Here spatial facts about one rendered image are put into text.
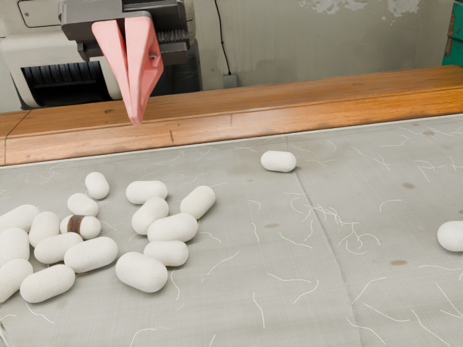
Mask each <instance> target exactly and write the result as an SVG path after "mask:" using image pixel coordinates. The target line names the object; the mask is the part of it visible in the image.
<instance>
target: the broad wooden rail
mask: <svg viewBox="0 0 463 347"><path fill-rule="evenodd" d="M454 114H463V67H462V66H461V65H458V64H455V65H442V66H435V67H423V68H416V69H409V70H397V71H390V72H378V73H370V74H359V75H351V76H339V77H332V78H320V79H313V80H306V81H294V82H287V83H274V84H268V85H255V86H249V87H236V88H229V89H223V90H210V91H204V92H191V93H184V94H172V95H165V96H153V97H149V98H148V100H147V105H146V108H145V113H144V115H143V120H142V123H141V124H140V125H133V124H132V122H131V120H130V118H129V116H128V114H127V110H126V107H125V103H124V100H119V101H108V102H100V103H88V104H81V105H69V106H62V107H50V108H43V109H31V110H24V111H17V112H5V113H0V167H7V166H13V165H24V164H30V163H37V162H48V161H55V160H66V159H73V158H84V157H90V156H102V155H108V154H119V153H126V152H133V151H144V150H151V149H162V148H168V147H180V146H186V145H197V144H203V143H215V142H221V141H228V140H239V139H246V138H257V137H263V136H275V135H281V134H292V133H299V132H310V131H317V130H324V129H335V128H341V127H353V126H359V125H370V124H377V123H388V122H395V121H401V120H413V119H419V118H430V117H436V116H448V115H454Z"/></svg>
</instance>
